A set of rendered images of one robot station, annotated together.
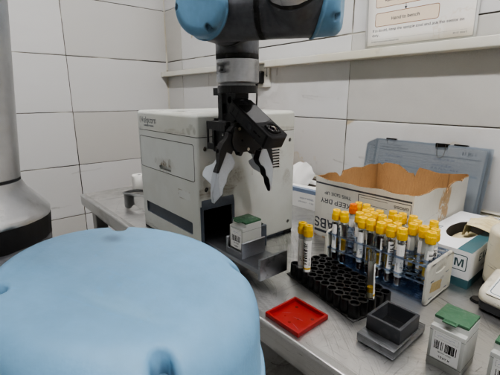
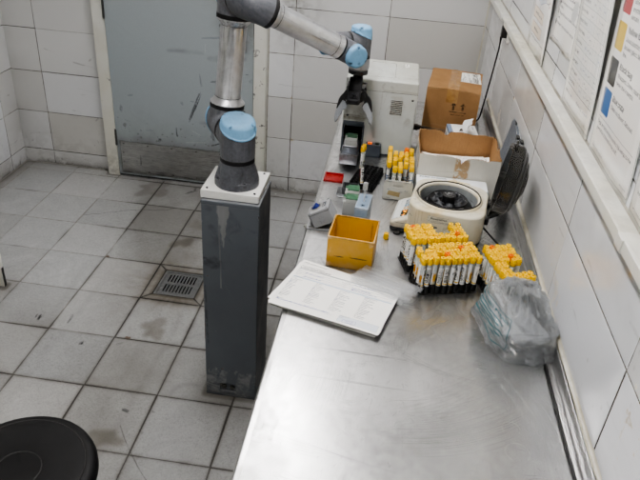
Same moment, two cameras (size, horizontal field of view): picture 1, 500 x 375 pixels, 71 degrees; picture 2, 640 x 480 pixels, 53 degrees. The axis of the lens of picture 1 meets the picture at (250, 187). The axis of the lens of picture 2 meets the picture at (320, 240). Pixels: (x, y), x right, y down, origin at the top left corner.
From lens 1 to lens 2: 2.00 m
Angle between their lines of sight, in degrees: 45
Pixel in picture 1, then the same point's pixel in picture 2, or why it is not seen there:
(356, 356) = (329, 191)
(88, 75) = not seen: outside the picture
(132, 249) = (242, 116)
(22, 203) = (236, 104)
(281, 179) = (402, 124)
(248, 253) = (346, 151)
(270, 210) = (390, 140)
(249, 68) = not seen: hidden behind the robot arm
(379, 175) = (491, 146)
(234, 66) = not seen: hidden behind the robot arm
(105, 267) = (236, 116)
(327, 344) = (328, 186)
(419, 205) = (425, 159)
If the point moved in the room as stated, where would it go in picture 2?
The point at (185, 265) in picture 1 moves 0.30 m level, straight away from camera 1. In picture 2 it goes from (245, 121) to (302, 99)
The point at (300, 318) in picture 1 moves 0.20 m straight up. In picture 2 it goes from (333, 178) to (338, 126)
